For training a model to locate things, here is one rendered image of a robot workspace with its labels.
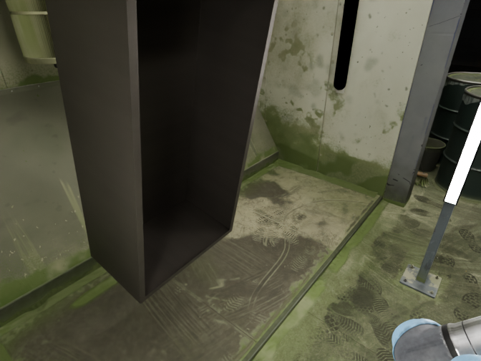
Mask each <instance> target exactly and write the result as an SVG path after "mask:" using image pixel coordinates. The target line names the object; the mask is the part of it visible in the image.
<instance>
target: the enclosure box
mask: <svg viewBox="0 0 481 361"><path fill-rule="evenodd" d="M45 2H46V6H47V13H48V18H49V25H50V30H51V34H52V41H53V46H54V53H55V58H56V62H57V70H58V74H59V81H60V86H61V90H62V98H63V102H64V109H65V114H66V118H67V126H68V130H69V137H70V142H71V146H72V154H73V158H74V165H75V170H76V174H77V182H78V186H79V194H80V198H81V202H82V210H83V214H84V222H85V226H86V230H87V238H88V242H89V250H90V253H91V257H92V258H93V259H94V260H95V261H97V262H98V263H99V264H100V265H101V266H102V267H103V268H104V269H105V270H106V271H107V272H108V273H109V274H110V275H111V276H112V277H113V278H114V279H115V280H116V281H117V282H118V283H120V284H121V285H122V286H123V287H124V288H125V289H126V290H127V291H128V292H129V293H130V294H131V295H132V296H133V297H134V298H135V299H136V300H137V301H138V302H139V303H140V304H142V303H143V302H144V301H145V300H146V299H147V298H149V297H150V296H151V295H153V294H154V293H155V292H156V291H157V290H158V289H160V288H161V287H163V286H164V285H165V284H166V283H168V282H169V281H170V280H171V279H172V278H174V277H175V276H176V275H178V274H179V273H180V272H181V271H182V270H183V269H185V268H186V267H187V266H189V265H190V264H191V263H193V262H194V261H195V260H196V259H197V258H199V257H200V256H201V255H203V254H204V253H205V252H206V251H207V250H208V249H210V248H211V247H212V246H214V245H215V244H216V243H218V242H219V241H220V240H221V239H222V238H223V237H225V236H226V235H227V234H229V233H230V232H231V231H232V228H233V222H234V218H235V212H236V208H237V204H238V197H239V193H240V189H241V183H242V179H243V173H244V169H245V165H246V158H247V154H248V148H249V144H250V140H251V133H252V129H253V123H254V120H255V116H256V109H257V105H258V98H259V95H260V91H261V84H262V80H263V73H264V69H265V66H266V60H267V56H268V49H269V45H270V41H271V35H272V31H273V24H274V20H275V16H276V10H277V6H278V0H45Z"/></svg>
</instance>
